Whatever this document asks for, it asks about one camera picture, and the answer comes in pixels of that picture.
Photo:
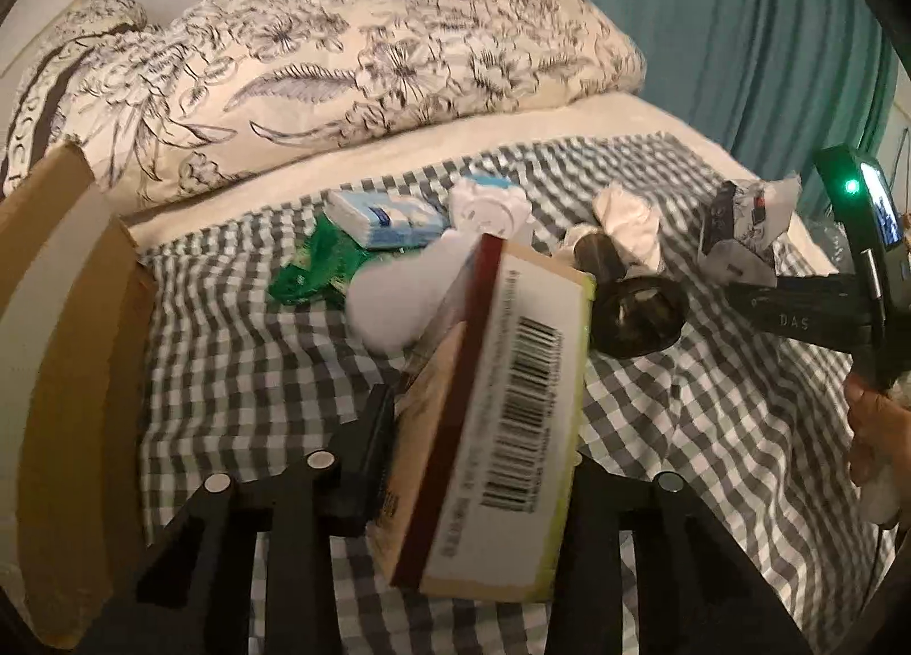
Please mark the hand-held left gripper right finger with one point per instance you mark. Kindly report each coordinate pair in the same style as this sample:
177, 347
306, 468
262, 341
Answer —
605, 509

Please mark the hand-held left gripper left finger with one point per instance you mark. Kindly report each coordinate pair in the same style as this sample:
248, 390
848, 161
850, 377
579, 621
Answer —
361, 459

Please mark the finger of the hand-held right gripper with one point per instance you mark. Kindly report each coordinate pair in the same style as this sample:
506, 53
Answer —
751, 299

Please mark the printed paper wrapper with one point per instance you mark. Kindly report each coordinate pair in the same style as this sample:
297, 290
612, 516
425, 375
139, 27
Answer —
744, 221

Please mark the barcode carton box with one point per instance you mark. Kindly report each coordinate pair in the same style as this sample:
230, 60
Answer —
512, 413

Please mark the blue white tissue pack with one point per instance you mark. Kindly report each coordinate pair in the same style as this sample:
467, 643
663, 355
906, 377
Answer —
384, 217

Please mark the white bear-print packet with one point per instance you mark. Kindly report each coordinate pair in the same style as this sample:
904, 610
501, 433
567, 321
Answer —
491, 207

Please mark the brown cardboard box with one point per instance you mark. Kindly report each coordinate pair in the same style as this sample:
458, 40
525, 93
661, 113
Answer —
64, 342

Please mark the person's right hand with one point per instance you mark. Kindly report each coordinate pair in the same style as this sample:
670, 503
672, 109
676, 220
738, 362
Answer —
872, 427

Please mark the crumpled white tissue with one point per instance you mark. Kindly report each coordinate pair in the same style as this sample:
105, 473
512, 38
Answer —
630, 221

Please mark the grey checkered cloth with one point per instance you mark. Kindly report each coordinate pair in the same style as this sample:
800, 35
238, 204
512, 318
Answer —
235, 356

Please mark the white round object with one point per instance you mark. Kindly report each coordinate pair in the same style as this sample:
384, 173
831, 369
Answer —
398, 292

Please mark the green packet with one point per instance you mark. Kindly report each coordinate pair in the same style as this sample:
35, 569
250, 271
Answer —
306, 267

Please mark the teal curtain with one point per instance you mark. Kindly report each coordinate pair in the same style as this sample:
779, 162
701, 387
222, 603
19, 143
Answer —
712, 22

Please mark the cream bed sheet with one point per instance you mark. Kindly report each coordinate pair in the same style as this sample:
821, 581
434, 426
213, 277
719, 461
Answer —
498, 128

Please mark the floral pillow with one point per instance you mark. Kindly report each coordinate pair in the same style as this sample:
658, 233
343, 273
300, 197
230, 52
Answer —
320, 72

